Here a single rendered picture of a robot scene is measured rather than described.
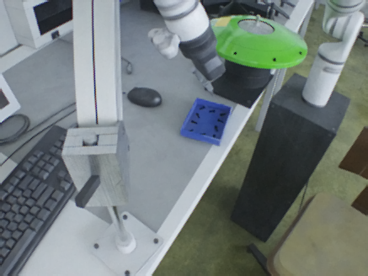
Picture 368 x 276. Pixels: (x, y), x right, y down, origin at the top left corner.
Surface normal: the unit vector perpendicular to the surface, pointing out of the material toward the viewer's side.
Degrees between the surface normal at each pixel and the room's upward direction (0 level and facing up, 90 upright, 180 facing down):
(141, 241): 0
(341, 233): 0
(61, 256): 0
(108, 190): 90
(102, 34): 53
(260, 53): 23
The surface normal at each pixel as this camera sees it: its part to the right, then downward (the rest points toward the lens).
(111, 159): 0.10, 0.73
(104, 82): 0.10, 0.17
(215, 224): 0.04, -0.69
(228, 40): -0.23, -0.47
